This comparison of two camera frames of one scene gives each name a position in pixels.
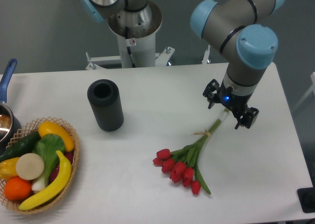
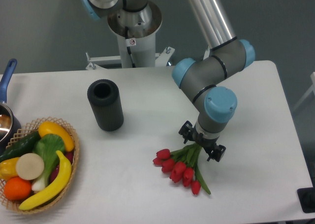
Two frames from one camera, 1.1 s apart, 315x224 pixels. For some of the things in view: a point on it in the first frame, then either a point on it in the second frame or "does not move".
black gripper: (236, 104) to (189, 133)
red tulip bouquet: (182, 164) does not move
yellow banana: (56, 190) does not move
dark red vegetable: (70, 156) does not move
